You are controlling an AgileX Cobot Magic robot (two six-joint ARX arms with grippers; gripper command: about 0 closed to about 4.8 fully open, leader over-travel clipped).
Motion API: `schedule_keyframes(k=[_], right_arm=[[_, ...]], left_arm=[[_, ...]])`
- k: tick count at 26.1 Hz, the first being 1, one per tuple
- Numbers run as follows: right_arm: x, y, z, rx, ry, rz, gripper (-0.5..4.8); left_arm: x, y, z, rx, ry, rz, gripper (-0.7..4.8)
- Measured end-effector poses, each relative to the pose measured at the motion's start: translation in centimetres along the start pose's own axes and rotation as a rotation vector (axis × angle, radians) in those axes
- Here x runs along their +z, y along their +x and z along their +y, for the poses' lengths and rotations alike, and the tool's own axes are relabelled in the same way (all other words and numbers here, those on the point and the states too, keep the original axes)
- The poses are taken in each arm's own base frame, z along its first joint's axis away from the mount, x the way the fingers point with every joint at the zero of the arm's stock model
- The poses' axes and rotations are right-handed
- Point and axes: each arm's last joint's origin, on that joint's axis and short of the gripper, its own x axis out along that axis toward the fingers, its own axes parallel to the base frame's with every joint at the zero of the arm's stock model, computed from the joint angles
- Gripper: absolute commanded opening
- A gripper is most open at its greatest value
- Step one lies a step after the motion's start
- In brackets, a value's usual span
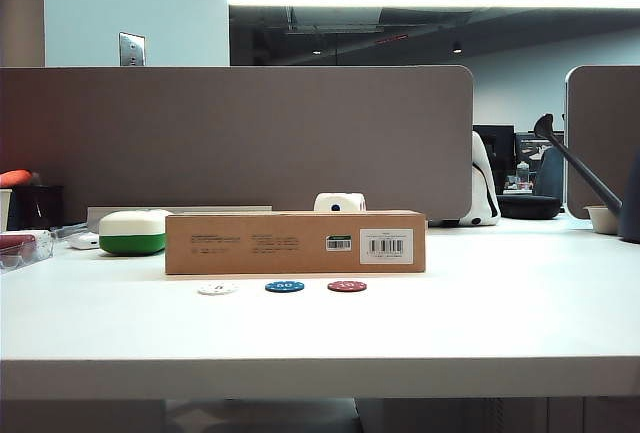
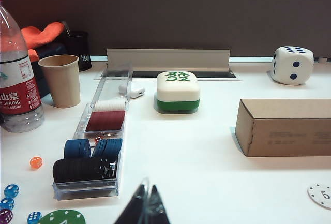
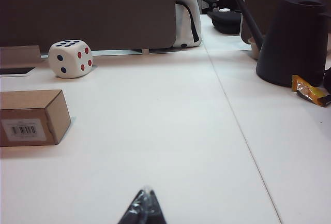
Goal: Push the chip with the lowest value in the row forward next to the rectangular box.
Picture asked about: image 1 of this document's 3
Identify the white poker chip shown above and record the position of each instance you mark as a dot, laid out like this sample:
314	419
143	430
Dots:
217	289

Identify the brown cardboard box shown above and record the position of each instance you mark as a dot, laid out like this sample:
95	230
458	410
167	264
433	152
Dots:
280	253

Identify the red poker chip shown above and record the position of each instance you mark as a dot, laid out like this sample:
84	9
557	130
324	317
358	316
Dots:
346	286

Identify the blue poker chip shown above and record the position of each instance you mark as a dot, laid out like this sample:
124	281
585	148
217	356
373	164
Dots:
284	286

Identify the clear plastic chip tray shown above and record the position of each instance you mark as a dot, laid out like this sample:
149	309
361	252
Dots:
25	248

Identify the large white die blue dots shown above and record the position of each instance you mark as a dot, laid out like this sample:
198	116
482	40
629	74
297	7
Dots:
340	202

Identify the wide grey-brown desk divider panel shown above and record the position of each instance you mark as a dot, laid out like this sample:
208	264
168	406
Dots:
240	138

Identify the white and black plush figure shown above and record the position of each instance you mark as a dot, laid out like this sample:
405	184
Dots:
484	203

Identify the black computer monitor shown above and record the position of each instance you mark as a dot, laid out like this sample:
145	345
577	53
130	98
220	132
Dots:
502	148
530	145

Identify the white and green case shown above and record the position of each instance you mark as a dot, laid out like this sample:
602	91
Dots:
130	233

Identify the black round cushion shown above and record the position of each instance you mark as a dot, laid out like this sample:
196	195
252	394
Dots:
529	206

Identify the long ceiling light strip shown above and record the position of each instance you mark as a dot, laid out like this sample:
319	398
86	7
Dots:
430	0

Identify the dark grey office chair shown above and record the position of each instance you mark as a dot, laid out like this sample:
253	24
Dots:
550	173

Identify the white earbuds case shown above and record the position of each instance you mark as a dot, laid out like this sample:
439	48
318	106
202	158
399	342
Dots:
84	241

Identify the clear plastic tray lid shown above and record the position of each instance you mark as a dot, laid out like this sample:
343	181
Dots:
67	230

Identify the black mug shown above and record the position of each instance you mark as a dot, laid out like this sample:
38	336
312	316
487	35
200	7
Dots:
45	205

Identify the small white bowl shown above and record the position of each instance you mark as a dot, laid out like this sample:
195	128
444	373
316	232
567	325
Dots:
602	220

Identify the narrow grey-brown desk divider panel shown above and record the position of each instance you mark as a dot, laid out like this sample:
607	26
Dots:
600	143

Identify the dark grey watering can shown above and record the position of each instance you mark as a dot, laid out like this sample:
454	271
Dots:
631	203

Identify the beige paper cup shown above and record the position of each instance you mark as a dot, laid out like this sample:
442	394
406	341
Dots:
4	208

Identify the metal wall plate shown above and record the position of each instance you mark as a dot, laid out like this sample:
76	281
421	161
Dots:
132	49

